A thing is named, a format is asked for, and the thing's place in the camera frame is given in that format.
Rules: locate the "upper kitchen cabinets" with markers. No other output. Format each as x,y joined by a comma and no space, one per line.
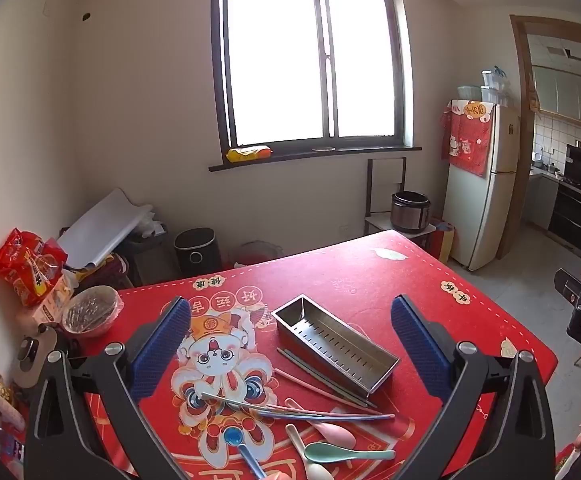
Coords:
565,92

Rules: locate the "pink white figurine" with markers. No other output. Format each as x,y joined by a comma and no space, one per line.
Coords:
3,407

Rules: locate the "white plastic bag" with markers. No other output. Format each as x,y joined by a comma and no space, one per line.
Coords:
151,225

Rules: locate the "dark framed window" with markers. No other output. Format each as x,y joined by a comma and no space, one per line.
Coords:
270,60

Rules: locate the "red snack bag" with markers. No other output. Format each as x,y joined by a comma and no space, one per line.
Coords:
25,265

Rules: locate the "black rice cooker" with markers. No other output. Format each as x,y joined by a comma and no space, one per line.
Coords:
410,210

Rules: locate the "red printed table mat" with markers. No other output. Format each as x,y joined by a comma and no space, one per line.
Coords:
345,280

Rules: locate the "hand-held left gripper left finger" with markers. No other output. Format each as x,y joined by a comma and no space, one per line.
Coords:
163,345

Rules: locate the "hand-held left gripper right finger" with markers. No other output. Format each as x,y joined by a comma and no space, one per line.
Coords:
420,345

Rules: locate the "blue chopstick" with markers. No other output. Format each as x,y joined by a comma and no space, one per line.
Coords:
330,378
360,416

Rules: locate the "dark storage box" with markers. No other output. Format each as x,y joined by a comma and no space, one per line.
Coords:
148,260

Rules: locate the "black kitchen range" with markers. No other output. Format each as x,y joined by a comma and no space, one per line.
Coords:
578,195

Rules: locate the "green spoon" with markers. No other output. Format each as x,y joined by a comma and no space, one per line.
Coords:
320,452

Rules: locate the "white paper roll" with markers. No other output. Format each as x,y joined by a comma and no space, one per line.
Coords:
100,230

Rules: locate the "white spoon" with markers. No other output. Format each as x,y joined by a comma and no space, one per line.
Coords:
315,472

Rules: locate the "red gift box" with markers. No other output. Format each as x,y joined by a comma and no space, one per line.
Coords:
443,240

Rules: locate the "white refrigerator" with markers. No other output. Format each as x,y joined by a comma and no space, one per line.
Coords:
475,210

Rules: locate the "white plastic bowl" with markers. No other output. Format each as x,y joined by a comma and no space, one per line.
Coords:
468,92

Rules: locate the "stainless steel utensil tray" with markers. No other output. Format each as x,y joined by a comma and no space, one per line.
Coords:
330,345

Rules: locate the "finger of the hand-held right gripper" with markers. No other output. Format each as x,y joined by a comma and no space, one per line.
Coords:
573,287

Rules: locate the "pink spoon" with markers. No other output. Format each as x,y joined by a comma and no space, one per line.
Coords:
338,435

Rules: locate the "black trash bin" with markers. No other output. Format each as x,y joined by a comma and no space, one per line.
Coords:
196,252

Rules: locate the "blue spoon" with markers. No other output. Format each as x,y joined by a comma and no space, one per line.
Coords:
231,436

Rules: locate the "dark windowsill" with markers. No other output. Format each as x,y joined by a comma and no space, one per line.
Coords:
320,156

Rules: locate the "dark red cloth bundle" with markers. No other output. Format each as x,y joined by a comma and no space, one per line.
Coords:
103,272

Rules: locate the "clear plastic container stack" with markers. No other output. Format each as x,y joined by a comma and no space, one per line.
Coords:
493,87

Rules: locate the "wooden door frame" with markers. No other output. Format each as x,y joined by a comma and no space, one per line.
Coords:
518,110

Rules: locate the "plastic wrapped bowl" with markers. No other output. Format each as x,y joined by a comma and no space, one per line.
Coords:
90,310

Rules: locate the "black frame shelf rack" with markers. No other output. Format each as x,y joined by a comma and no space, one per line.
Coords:
370,185

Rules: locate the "red printed cloth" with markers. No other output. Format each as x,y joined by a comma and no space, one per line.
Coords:
468,145

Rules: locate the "printed paper carton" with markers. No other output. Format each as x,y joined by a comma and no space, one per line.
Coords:
53,305

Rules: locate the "yellow orange packet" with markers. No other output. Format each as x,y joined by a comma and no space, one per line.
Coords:
248,154

